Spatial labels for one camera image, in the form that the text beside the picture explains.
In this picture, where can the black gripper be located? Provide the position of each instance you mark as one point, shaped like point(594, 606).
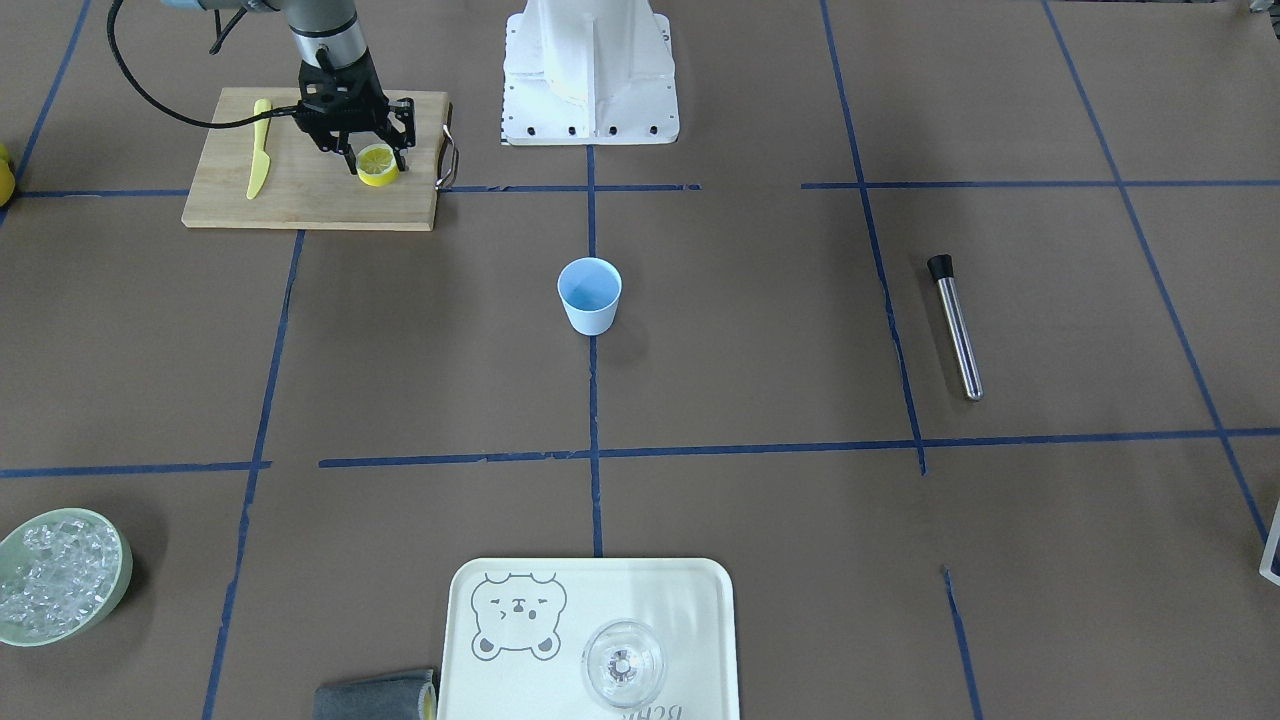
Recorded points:
point(327, 140)

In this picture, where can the yellow lemon slice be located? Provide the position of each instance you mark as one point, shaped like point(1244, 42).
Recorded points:
point(377, 165)

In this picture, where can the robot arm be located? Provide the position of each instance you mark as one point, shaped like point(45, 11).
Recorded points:
point(324, 31)

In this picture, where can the light blue plastic cup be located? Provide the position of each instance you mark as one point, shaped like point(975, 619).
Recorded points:
point(590, 290)

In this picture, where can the wooden cutting board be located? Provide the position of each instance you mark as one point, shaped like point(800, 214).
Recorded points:
point(309, 190)

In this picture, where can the yellow plastic knife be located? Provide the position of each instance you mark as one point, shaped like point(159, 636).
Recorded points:
point(260, 159)

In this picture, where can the cream bear tray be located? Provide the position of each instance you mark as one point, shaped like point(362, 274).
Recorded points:
point(516, 629)

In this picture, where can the green bowl of ice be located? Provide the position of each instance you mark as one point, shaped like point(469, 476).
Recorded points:
point(63, 572)

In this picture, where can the clear wine glass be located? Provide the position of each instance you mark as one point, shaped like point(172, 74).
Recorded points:
point(624, 665)

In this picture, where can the metal stirring stick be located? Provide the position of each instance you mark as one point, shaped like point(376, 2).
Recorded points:
point(942, 272)

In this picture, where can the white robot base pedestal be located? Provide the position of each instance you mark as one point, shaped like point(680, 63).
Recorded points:
point(579, 73)

